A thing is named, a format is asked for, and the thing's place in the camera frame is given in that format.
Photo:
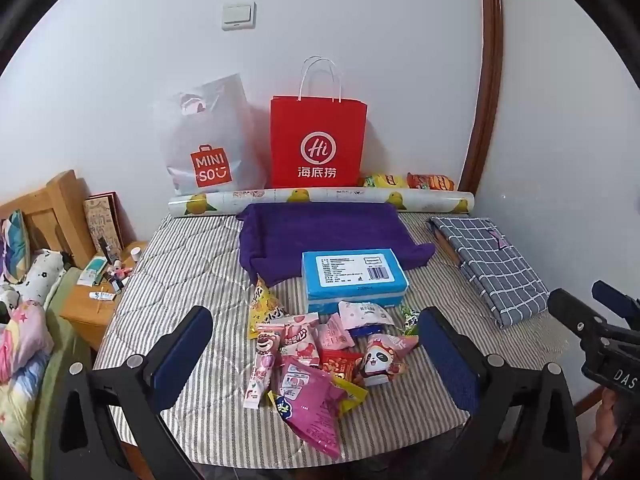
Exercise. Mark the long pink bear candy packet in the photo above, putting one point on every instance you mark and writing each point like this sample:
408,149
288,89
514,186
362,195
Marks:
267,354

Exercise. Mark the yellow triangular snack packet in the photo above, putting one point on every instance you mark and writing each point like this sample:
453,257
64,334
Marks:
264,307

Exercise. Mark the red white strawberry packet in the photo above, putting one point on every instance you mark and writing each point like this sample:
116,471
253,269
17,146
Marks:
299,339

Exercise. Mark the purple towel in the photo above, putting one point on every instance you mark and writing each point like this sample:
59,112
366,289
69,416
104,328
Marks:
274,237

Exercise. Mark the red Haidilao paper bag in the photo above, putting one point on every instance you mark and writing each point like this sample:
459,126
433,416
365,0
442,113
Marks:
316,140

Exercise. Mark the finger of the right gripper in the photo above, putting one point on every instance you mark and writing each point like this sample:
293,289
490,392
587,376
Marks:
614,300
576,316

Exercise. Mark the green snack packet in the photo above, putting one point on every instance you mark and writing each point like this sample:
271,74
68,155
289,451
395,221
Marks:
411,320

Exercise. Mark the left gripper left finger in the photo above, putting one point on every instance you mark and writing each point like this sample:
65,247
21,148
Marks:
85,442

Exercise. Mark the blue tissue box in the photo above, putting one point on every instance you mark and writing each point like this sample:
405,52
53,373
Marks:
361,275

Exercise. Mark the white Miniso plastic bag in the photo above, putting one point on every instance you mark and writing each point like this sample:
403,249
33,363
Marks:
207,138

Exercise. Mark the brown framed picture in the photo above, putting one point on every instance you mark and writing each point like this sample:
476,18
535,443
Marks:
101,214

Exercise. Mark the red snack packet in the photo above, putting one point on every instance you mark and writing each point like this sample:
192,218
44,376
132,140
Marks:
344,364

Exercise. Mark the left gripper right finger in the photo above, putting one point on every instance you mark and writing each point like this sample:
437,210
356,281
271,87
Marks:
521,422

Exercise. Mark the wooden bedside table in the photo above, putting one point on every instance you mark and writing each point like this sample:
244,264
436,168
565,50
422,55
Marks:
88,317

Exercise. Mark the lemon-print wrapping roll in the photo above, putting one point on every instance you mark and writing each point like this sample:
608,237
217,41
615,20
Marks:
403,199

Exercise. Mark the striped mattress pad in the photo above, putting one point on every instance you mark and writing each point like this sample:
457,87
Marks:
196,262

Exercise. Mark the magenta snack bag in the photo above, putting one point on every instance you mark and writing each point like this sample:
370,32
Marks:
307,400

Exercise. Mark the pink translucent snack packet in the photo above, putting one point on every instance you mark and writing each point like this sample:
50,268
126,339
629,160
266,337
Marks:
331,335

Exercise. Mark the panda snack packet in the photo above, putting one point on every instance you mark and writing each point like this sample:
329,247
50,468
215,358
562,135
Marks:
385,358

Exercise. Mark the pale pink snack packet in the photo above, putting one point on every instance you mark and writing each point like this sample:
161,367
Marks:
359,314

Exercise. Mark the brown door frame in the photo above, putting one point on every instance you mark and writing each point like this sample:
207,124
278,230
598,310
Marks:
487,95

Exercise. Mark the grey plaid folded cloth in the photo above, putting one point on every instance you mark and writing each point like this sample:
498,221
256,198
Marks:
505,281

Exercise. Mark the colourful bedding pile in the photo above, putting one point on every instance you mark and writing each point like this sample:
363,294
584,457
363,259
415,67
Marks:
28,282

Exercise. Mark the white tube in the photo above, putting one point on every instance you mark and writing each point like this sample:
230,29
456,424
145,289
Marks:
102,296

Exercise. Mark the small pink bottles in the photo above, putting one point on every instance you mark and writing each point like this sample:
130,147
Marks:
117,274

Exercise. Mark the white wall switch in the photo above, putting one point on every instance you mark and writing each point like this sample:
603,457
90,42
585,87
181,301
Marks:
235,16

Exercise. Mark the orange chips bag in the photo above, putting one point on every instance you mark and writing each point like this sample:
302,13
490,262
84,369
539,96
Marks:
432,182

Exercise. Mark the yellow chips bag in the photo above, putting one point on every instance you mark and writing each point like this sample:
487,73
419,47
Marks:
384,181

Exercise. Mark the person's right hand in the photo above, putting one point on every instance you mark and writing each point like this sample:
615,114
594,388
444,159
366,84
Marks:
612,449

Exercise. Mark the teal white box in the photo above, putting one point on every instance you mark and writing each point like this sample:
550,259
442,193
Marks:
92,274

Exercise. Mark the wooden headboard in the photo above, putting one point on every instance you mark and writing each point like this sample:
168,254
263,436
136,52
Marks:
55,217

